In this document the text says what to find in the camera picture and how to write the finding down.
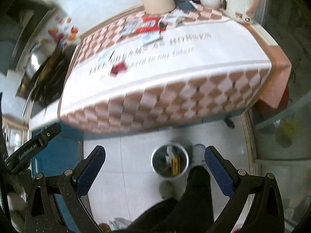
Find white blue paper sachet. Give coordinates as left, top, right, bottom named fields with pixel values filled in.
left=142, top=32, right=161, bottom=45

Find person's dark trouser legs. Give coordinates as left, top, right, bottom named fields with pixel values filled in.
left=118, top=166, right=214, bottom=232

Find left grey fuzzy slipper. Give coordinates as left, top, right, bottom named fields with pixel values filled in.
left=159, top=180, right=176, bottom=200

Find white ceramic bowl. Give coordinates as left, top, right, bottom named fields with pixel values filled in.
left=199, top=0, right=221, bottom=10

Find white round trash bin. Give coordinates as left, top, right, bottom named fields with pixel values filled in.
left=150, top=143, right=189, bottom=180

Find steel wok with lid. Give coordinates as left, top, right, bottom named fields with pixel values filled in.
left=16, top=42, right=76, bottom=106

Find right grey fuzzy slipper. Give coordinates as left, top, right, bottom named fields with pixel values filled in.
left=191, top=144, right=206, bottom=168

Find yellow brown food box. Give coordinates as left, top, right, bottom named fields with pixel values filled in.
left=171, top=156, right=181, bottom=177

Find black scrubber on floor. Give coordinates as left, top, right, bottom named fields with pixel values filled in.
left=224, top=117, right=235, bottom=129

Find grey fuzzy slipper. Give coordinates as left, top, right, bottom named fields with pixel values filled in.
left=159, top=180, right=176, bottom=200
left=191, top=144, right=206, bottom=168

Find checkered white pink tablecloth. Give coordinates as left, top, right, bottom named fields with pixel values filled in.
left=58, top=6, right=292, bottom=135

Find blue kitchen cabinet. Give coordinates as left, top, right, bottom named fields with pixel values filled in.
left=29, top=122, right=84, bottom=233

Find small red foil wrapper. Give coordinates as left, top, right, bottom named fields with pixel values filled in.
left=110, top=62, right=127, bottom=76

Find large red snack bag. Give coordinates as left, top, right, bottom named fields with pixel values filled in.
left=120, top=16, right=167, bottom=36

